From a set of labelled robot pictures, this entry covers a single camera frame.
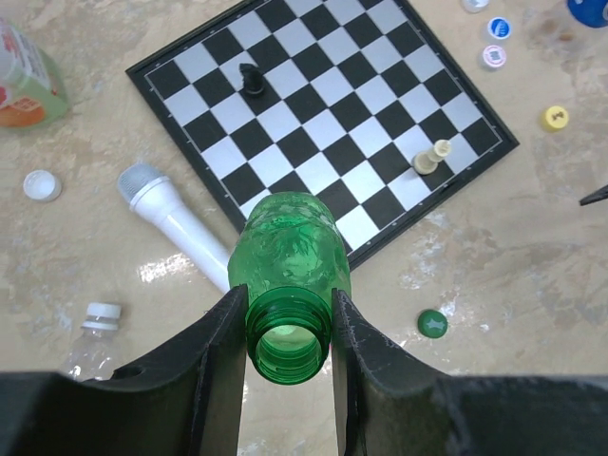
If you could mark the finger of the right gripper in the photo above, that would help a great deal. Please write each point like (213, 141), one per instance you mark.
(597, 196)

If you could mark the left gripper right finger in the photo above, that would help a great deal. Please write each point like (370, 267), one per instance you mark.
(388, 402)

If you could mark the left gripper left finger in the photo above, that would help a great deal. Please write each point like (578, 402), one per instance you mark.
(182, 398)

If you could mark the green bottle cap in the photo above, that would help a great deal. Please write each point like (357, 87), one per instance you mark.
(432, 324)

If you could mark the green plastic bottle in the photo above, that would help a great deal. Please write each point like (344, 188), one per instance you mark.
(290, 256)

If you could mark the orange label tea bottle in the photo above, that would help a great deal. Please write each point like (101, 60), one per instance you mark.
(32, 89)

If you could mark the yellow bottle cap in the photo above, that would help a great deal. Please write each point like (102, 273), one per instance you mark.
(554, 118)

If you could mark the clear bottle by green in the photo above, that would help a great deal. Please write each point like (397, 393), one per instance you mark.
(95, 354)

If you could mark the Pepsi label clear bottle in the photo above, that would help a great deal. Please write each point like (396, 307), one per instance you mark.
(591, 13)

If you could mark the white tube bottle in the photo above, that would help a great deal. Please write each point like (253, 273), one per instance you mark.
(154, 197)

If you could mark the cream chess piece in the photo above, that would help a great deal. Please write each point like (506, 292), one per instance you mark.
(426, 162)

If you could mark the black white chessboard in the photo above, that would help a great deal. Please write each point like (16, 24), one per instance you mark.
(354, 90)

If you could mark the black chess piece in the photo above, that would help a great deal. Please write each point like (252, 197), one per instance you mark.
(252, 80)

